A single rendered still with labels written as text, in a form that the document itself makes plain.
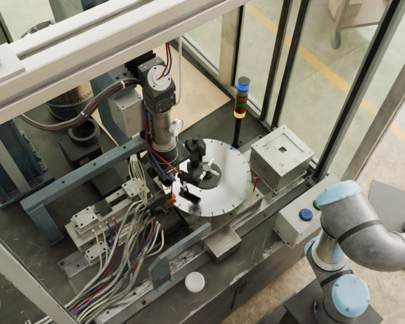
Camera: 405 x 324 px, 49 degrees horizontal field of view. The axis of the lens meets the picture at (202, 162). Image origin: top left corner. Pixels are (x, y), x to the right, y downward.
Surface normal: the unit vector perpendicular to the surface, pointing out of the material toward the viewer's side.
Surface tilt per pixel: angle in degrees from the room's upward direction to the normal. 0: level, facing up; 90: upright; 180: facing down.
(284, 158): 0
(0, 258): 90
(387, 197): 0
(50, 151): 0
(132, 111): 90
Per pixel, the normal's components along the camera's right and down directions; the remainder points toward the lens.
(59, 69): 0.60, 0.68
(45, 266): 0.02, -0.54
